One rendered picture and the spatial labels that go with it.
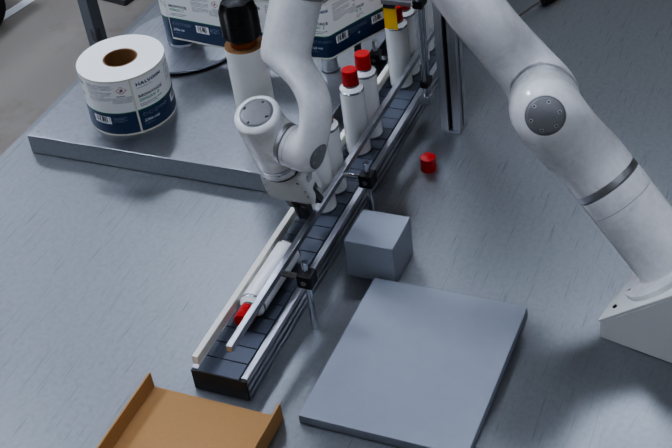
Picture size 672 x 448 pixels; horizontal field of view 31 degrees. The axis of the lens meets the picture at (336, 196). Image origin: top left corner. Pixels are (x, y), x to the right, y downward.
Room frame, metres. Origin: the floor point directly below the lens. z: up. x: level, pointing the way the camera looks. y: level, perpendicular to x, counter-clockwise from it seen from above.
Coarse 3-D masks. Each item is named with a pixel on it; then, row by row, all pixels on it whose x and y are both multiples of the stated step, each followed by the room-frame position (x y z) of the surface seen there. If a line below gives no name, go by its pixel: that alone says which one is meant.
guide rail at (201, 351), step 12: (384, 72) 2.32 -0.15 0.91; (288, 216) 1.85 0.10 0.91; (288, 228) 1.84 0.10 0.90; (276, 240) 1.79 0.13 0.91; (264, 252) 1.76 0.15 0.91; (252, 276) 1.70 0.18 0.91; (240, 288) 1.66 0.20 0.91; (228, 312) 1.61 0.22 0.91; (216, 324) 1.58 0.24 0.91; (216, 336) 1.56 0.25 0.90; (204, 348) 1.52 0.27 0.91
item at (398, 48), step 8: (400, 8) 2.31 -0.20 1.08; (400, 16) 2.31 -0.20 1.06; (384, 24) 2.32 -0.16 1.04; (400, 24) 2.30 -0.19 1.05; (392, 32) 2.30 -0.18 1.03; (400, 32) 2.29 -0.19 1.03; (392, 40) 2.30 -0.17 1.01; (400, 40) 2.29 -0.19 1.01; (408, 40) 2.31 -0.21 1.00; (392, 48) 2.30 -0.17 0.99; (400, 48) 2.29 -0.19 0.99; (408, 48) 2.31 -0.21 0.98; (392, 56) 2.30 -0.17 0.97; (400, 56) 2.29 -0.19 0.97; (408, 56) 2.30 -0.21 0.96; (392, 64) 2.30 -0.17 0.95; (400, 64) 2.29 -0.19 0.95; (392, 72) 2.30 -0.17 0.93; (400, 72) 2.29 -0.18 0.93; (392, 80) 2.31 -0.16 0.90; (408, 80) 2.30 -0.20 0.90
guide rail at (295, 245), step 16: (432, 32) 2.39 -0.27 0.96; (400, 80) 2.21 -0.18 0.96; (384, 112) 2.11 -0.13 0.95; (368, 128) 2.05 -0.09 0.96; (352, 160) 1.95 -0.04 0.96; (336, 176) 1.90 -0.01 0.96; (320, 208) 1.81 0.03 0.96; (304, 224) 1.76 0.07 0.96; (288, 256) 1.68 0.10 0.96; (272, 288) 1.61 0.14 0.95; (256, 304) 1.56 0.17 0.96; (240, 336) 1.50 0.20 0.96
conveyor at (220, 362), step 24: (384, 96) 2.28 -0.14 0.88; (408, 96) 2.27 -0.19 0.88; (384, 120) 2.19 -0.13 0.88; (384, 144) 2.10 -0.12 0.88; (360, 168) 2.02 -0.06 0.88; (336, 216) 1.88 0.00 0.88; (312, 240) 1.81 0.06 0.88; (288, 288) 1.68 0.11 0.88; (264, 336) 1.57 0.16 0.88; (216, 360) 1.52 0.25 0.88; (240, 360) 1.51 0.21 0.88
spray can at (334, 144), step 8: (336, 120) 1.97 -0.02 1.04; (336, 128) 1.95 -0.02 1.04; (336, 136) 1.95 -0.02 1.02; (328, 144) 1.94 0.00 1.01; (336, 144) 1.95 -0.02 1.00; (336, 152) 1.94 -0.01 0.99; (336, 160) 1.94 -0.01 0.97; (336, 168) 1.94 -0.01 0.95; (344, 184) 1.95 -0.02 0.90; (336, 192) 1.94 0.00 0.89; (344, 192) 1.95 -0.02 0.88
